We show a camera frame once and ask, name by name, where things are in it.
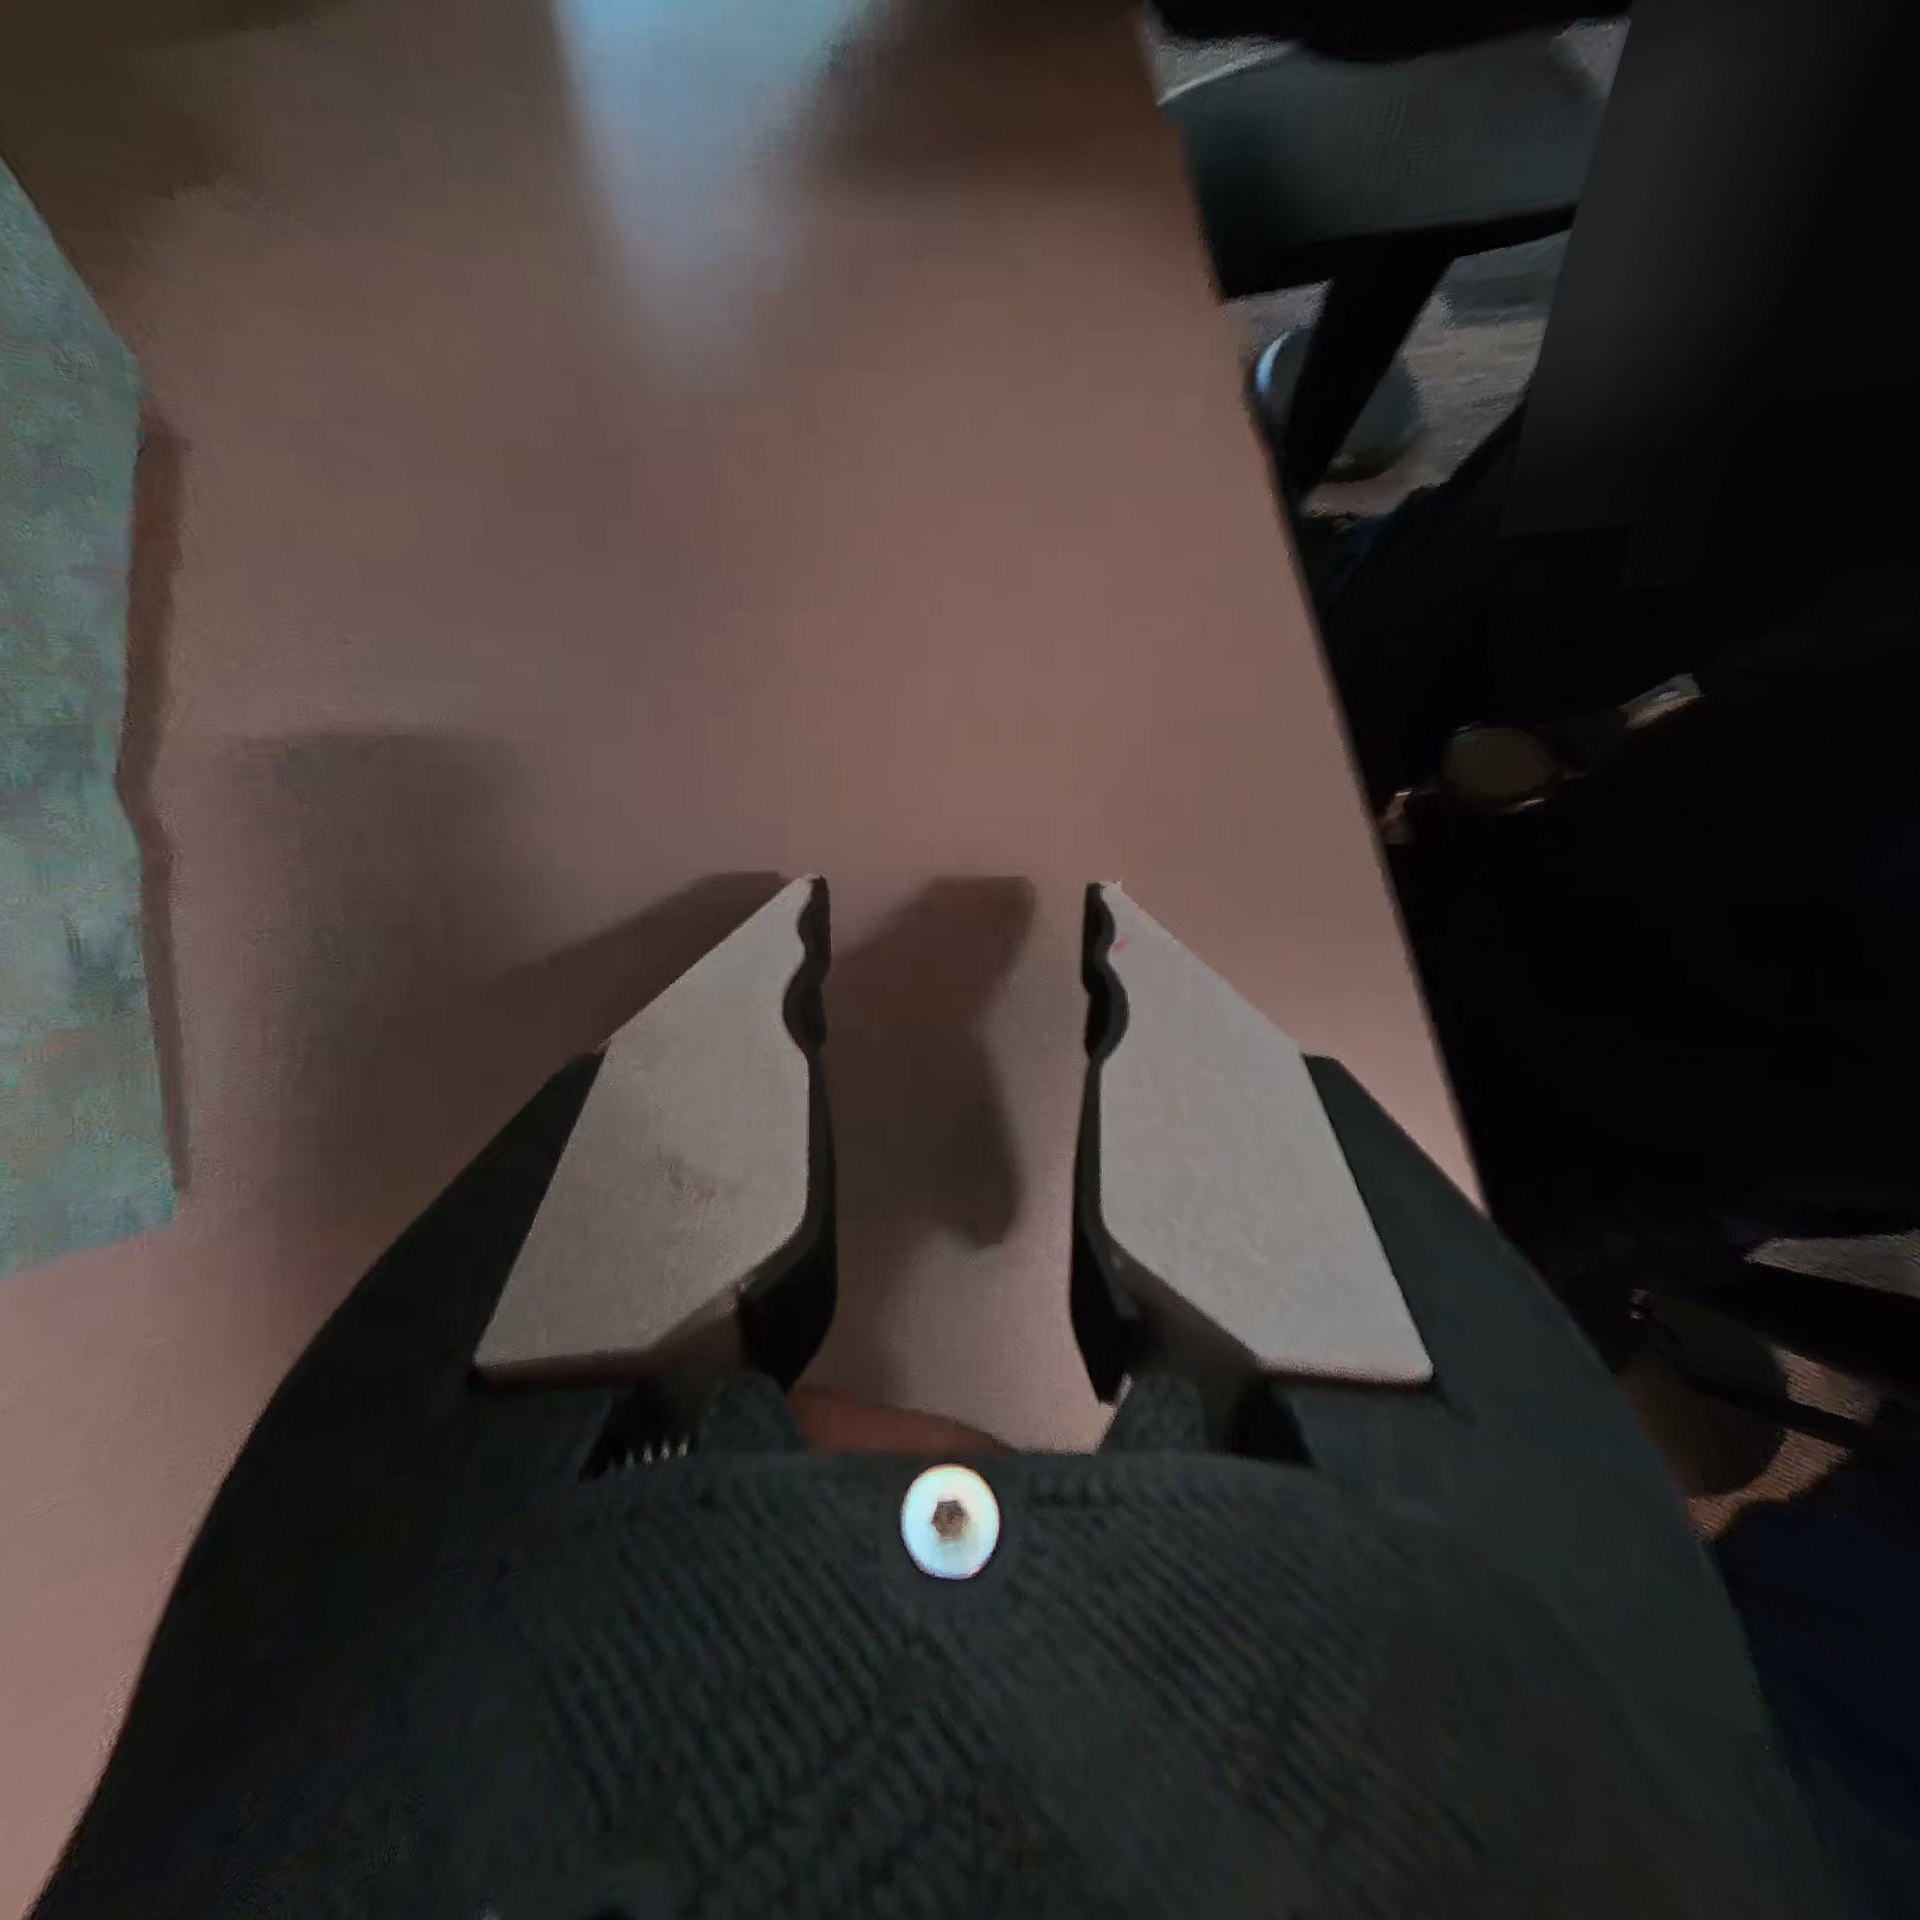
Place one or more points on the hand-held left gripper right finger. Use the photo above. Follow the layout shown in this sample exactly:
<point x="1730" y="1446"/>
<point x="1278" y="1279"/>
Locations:
<point x="1243" y="1184"/>

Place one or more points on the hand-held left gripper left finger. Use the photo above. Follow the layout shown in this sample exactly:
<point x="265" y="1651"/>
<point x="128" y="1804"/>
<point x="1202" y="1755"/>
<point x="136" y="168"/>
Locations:
<point x="675" y="1171"/>

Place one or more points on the leaf-patterned origami paper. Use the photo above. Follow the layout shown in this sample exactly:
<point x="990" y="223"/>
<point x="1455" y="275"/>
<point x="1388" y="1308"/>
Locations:
<point x="59" y="750"/>

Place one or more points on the black mesh office chair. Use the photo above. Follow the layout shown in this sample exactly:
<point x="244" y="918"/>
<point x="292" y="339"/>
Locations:
<point x="1348" y="150"/>

